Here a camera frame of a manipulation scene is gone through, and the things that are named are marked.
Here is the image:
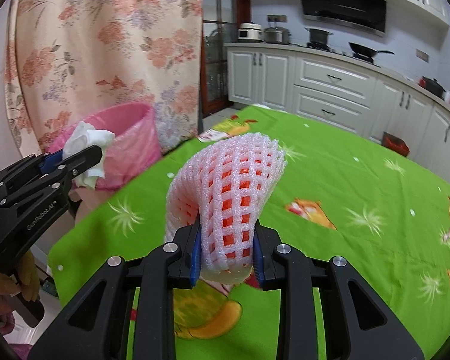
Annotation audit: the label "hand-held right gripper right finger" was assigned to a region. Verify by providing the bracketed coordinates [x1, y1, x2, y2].
[252, 222, 425, 360]

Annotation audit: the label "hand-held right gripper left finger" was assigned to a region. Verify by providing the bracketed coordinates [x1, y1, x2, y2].
[28, 222, 203, 360]

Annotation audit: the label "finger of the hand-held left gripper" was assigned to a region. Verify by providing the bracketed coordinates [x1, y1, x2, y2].
[33, 150, 66, 176]
[47, 144, 105, 190]

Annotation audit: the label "white tissue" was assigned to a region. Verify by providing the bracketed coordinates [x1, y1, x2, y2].
[62, 121, 116, 190]

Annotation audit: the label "pink trash bin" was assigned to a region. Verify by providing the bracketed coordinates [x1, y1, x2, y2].
[37, 101, 163, 192]

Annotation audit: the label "pink foam fruit net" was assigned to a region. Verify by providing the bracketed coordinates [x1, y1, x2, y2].
[164, 132, 287, 286]

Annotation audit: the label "person's left hand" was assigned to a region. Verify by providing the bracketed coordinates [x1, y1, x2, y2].
[0, 250, 41, 314]

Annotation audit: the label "floral curtain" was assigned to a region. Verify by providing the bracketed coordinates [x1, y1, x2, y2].
[4, 0, 205, 154]

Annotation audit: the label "green printed tablecloth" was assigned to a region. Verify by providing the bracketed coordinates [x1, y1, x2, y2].
[47, 104, 450, 360]

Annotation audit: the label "pink quilted garment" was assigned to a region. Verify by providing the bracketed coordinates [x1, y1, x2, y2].
[0, 307, 34, 360]

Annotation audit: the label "brown glass door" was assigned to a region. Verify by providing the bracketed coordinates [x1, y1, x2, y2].
[200, 0, 252, 118]

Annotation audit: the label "red box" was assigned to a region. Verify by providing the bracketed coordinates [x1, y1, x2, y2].
[382, 132, 411, 157]

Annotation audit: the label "white lower kitchen cabinets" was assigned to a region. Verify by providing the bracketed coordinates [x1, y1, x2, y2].
[225, 41, 450, 184]

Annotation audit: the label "white rice cooker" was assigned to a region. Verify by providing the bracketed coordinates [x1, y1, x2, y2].
[237, 22, 263, 43]

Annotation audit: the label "gas stove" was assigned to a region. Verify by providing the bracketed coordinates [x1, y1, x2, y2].
[296, 43, 381, 66]

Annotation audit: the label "silver pressure cooker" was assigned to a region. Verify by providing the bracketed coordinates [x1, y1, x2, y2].
[263, 22, 291, 45]

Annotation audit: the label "black cooking pot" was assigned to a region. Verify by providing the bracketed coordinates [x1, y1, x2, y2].
[304, 27, 334, 49]

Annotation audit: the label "black frying pan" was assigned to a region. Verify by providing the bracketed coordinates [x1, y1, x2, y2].
[348, 42, 395, 61]

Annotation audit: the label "black casserole pot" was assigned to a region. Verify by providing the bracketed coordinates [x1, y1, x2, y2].
[419, 76, 447, 100]

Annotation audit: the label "black range hood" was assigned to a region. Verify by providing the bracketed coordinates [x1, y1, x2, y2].
[294, 0, 388, 38]

